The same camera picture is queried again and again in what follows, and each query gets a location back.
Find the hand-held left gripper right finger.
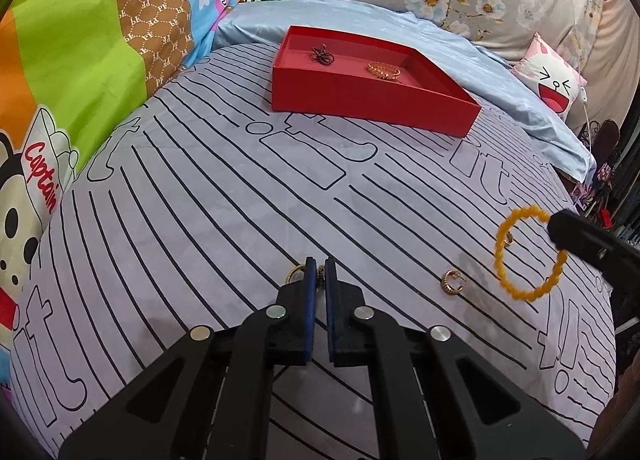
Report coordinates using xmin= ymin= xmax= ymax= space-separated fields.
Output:
xmin=325 ymin=256 xmax=587 ymax=460

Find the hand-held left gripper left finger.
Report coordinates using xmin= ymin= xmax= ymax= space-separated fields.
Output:
xmin=58 ymin=256 xmax=318 ymax=460

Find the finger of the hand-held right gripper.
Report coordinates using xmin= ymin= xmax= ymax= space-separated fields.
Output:
xmin=547 ymin=209 xmax=640 ymax=287

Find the small gold ring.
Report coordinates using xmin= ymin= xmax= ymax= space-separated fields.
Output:
xmin=286 ymin=263 xmax=327 ymax=289

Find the yellow bead bracelet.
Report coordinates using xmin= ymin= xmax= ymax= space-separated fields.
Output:
xmin=495 ymin=206 xmax=570 ymax=302

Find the red rectangular box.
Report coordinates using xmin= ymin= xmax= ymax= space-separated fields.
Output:
xmin=271 ymin=25 xmax=483 ymax=138

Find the gold chain bracelet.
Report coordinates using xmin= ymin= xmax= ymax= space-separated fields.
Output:
xmin=365 ymin=60 xmax=402 ymax=83

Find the purple bead bracelet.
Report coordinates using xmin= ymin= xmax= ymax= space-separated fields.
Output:
xmin=309 ymin=44 xmax=336 ymax=67

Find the dark metal chair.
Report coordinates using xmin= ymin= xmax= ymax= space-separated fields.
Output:
xmin=580 ymin=120 xmax=622 ymax=176

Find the gold ear cuff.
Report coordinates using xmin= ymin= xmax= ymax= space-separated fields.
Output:
xmin=441 ymin=270 xmax=466 ymax=297

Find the cat face pillow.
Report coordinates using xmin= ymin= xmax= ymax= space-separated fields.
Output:
xmin=511 ymin=32 xmax=588 ymax=116

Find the grey striped bed sheet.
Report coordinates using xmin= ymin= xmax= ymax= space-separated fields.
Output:
xmin=10 ymin=40 xmax=616 ymax=460

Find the beige cloth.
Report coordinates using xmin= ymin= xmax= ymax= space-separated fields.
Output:
xmin=585 ymin=0 xmax=640 ymax=126

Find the colourful cartoon blanket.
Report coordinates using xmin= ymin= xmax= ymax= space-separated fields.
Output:
xmin=0 ymin=0 xmax=241 ymax=381

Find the white cable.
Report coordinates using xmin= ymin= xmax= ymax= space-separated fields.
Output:
xmin=562 ymin=0 xmax=593 ymax=151

